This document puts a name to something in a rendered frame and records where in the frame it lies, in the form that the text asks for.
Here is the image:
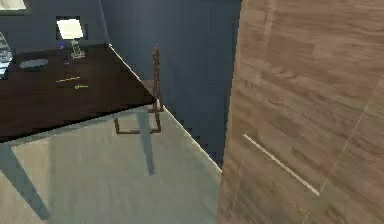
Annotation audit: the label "brown wooden chair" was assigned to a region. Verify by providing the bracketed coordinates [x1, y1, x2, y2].
[113, 44, 165, 136]

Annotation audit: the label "brown wooden wardrobe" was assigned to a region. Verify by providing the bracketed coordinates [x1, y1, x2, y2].
[216, 0, 384, 224]

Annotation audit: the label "dark brown table grey legs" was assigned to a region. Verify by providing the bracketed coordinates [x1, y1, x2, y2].
[0, 43, 158, 222]

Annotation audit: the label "yellow pencil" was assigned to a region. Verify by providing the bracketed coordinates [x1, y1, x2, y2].
[55, 76, 82, 84]

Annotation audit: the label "white shade table lamp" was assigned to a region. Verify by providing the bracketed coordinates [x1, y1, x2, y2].
[55, 17, 86, 60]

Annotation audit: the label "grey shallow bowl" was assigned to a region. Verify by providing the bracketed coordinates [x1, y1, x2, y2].
[19, 58, 50, 72]

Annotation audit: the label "bright window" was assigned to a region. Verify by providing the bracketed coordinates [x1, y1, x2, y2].
[0, 0, 29, 13]

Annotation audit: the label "white bar wardrobe handle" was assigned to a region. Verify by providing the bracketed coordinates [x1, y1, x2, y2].
[242, 133, 321, 197]

